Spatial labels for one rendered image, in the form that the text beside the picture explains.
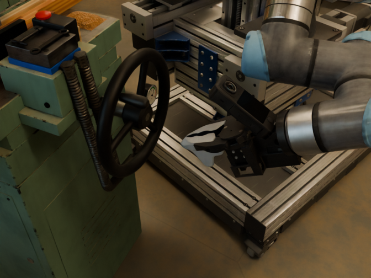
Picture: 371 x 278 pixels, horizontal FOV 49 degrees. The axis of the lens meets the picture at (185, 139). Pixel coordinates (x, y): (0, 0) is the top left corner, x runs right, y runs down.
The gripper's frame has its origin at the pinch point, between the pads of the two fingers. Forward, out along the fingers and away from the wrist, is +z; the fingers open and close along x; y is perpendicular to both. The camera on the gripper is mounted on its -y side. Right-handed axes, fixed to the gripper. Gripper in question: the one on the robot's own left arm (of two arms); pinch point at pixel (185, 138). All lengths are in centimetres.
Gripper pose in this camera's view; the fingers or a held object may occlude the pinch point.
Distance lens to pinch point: 73.6
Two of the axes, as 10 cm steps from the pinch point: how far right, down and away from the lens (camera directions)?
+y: 4.5, 8.0, 4.0
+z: -7.8, 1.4, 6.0
